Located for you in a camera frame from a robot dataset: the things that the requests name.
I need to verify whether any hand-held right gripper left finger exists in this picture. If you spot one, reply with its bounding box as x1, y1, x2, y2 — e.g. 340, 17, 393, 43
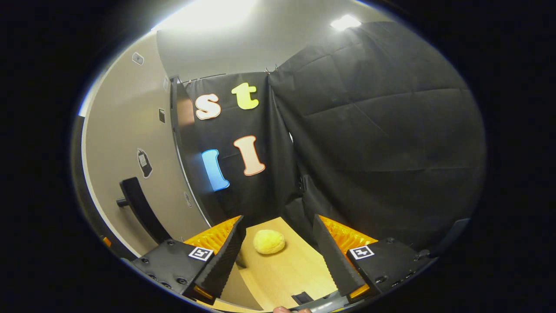
130, 215, 247, 305

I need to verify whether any black backdrop cloth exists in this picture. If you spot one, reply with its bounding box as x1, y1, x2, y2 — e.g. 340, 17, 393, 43
185, 21, 487, 257

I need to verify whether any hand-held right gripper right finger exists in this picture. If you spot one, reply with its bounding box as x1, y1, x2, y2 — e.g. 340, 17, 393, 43
312, 214, 431, 305

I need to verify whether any black cabinet door handle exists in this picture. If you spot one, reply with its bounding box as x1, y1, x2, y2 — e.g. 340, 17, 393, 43
116, 177, 172, 244

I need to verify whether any beige cabinet door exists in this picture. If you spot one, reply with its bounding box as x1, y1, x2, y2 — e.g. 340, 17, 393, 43
72, 33, 213, 261

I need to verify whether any yellow fluffy round pad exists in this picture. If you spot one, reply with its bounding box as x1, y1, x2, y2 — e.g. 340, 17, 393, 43
253, 229, 286, 255

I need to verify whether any small ceiling light panel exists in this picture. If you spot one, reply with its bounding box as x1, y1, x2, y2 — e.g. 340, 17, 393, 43
330, 14, 362, 31

